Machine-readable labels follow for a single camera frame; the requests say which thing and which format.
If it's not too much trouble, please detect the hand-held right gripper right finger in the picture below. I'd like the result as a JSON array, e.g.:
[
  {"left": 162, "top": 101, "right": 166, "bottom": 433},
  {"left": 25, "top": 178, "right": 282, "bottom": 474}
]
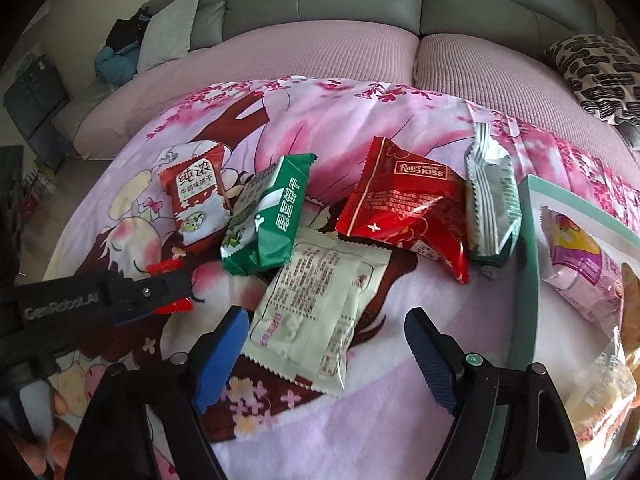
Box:
[{"left": 404, "top": 307, "right": 586, "bottom": 480}]

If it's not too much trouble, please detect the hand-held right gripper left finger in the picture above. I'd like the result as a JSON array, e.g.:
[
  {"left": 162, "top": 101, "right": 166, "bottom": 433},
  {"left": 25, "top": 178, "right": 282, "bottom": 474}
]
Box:
[{"left": 79, "top": 305, "right": 250, "bottom": 480}]

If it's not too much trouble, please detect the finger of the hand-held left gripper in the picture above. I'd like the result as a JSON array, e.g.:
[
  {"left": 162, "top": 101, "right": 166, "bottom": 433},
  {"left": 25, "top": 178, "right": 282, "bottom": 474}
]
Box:
[
  {"left": 112, "top": 307, "right": 166, "bottom": 328},
  {"left": 102, "top": 269, "right": 195, "bottom": 311}
]

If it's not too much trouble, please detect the small red packet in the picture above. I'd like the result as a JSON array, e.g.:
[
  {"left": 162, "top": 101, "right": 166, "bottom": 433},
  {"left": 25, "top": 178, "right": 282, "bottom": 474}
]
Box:
[{"left": 147, "top": 259, "right": 196, "bottom": 315}]

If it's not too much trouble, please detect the white snack packet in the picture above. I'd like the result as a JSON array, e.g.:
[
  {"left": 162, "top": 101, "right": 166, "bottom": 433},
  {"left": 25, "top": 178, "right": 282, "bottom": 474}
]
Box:
[{"left": 241, "top": 227, "right": 392, "bottom": 398}]

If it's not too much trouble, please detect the red and white biscuit packet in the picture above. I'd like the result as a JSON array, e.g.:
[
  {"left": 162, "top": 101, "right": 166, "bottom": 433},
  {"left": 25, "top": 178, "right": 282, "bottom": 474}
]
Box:
[{"left": 159, "top": 141, "right": 232, "bottom": 253}]

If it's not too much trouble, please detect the white tray with teal rim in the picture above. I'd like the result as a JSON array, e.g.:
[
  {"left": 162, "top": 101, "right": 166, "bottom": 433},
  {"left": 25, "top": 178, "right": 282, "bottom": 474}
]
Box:
[{"left": 517, "top": 175, "right": 640, "bottom": 480}]

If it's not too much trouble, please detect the green biscuit packet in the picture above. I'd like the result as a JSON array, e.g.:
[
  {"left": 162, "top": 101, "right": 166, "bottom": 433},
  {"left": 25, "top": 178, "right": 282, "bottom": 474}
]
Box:
[{"left": 220, "top": 154, "right": 317, "bottom": 276}]

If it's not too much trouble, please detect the red snack packet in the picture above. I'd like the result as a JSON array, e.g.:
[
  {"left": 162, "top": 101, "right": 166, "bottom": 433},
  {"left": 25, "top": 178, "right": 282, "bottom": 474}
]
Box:
[{"left": 335, "top": 136, "right": 471, "bottom": 285}]

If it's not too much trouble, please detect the round bread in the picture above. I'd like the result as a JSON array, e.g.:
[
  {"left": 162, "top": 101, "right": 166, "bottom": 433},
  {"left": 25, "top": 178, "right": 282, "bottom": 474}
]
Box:
[{"left": 570, "top": 330, "right": 640, "bottom": 458}]

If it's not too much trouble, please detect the silver green snack packet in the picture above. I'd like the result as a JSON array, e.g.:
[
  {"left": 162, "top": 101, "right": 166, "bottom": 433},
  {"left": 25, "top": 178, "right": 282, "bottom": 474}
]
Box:
[{"left": 464, "top": 121, "right": 522, "bottom": 278}]

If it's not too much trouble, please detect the purple snack packet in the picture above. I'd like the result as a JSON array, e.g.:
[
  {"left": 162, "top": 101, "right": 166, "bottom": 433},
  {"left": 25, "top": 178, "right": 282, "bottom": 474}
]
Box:
[{"left": 540, "top": 206, "right": 626, "bottom": 333}]

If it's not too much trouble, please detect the person's left hand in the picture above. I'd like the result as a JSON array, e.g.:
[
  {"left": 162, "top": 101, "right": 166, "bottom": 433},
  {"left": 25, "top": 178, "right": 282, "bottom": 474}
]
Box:
[{"left": 0, "top": 391, "right": 71, "bottom": 480}]

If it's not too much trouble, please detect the dark blue cabinet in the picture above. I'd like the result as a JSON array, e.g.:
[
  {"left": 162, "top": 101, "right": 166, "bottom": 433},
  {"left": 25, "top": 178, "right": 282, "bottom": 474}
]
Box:
[{"left": 4, "top": 55, "right": 71, "bottom": 166}]

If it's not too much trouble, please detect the blue jacket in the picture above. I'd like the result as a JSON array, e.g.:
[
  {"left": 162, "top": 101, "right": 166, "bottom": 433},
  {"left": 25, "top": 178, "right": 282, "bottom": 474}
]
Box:
[{"left": 95, "top": 42, "right": 141, "bottom": 86}]

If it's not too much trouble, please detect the black bag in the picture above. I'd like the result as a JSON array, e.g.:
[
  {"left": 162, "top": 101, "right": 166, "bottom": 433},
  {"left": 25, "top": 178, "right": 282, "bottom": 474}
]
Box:
[{"left": 106, "top": 7, "right": 151, "bottom": 53}]

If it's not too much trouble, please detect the light grey pillow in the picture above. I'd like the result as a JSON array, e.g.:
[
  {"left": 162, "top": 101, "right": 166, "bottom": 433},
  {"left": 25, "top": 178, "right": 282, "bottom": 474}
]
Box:
[{"left": 136, "top": 0, "right": 202, "bottom": 73}]

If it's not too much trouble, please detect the printed pink blanket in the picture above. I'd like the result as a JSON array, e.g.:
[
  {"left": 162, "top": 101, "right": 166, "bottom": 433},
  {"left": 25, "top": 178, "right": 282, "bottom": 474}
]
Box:
[{"left": 50, "top": 75, "right": 640, "bottom": 480}]

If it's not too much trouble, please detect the pink sofa cover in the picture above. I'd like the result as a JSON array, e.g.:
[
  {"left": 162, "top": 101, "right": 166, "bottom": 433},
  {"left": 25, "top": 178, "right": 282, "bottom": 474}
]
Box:
[{"left": 74, "top": 27, "right": 640, "bottom": 171}]

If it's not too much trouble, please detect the dark grey cloth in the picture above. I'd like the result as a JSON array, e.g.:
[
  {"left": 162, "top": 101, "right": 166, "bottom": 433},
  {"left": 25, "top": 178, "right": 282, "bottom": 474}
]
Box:
[{"left": 617, "top": 120, "right": 640, "bottom": 152}]

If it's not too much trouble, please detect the black and beige patterned pillow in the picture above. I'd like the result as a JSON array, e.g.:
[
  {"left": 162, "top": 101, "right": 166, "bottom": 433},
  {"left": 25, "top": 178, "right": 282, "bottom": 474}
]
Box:
[{"left": 544, "top": 34, "right": 640, "bottom": 126}]

